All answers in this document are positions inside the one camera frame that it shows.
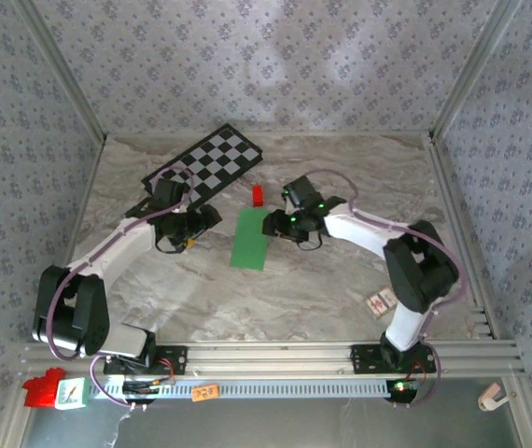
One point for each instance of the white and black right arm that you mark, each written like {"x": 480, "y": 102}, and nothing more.
{"x": 354, "y": 233}

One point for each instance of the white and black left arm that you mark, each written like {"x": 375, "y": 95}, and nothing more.
{"x": 121, "y": 242}

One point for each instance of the small red block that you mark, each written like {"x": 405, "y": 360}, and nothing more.
{"x": 258, "y": 196}

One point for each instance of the black and grey chessboard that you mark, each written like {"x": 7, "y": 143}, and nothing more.
{"x": 219, "y": 154}

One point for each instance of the small patterned card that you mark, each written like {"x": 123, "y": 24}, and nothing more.
{"x": 380, "y": 303}

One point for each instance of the orange tag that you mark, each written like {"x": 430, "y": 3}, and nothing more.
{"x": 205, "y": 393}

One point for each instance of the white and green clock cube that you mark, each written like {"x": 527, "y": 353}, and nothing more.
{"x": 71, "y": 394}

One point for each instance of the grey metal panel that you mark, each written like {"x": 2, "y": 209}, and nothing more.
{"x": 294, "y": 424}

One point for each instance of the red clamp object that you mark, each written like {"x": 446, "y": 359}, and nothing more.
{"x": 39, "y": 389}

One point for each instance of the white plastic hook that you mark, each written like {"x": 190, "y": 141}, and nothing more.
{"x": 492, "y": 397}

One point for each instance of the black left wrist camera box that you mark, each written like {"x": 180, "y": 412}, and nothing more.
{"x": 169, "y": 192}

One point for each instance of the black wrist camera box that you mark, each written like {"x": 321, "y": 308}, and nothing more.
{"x": 301, "y": 191}
{"x": 169, "y": 192}

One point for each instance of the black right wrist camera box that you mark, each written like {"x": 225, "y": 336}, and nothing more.
{"x": 301, "y": 191}

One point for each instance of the aluminium frame rail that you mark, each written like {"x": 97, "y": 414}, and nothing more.
{"x": 86, "y": 196}
{"x": 452, "y": 210}
{"x": 270, "y": 357}

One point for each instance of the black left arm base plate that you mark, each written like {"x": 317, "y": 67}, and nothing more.
{"x": 177, "y": 359}

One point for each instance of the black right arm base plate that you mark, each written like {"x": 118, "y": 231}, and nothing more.
{"x": 364, "y": 359}

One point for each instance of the aluminium frame post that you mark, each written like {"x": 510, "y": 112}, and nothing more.
{"x": 60, "y": 70}
{"x": 527, "y": 420}
{"x": 16, "y": 429}
{"x": 473, "y": 70}

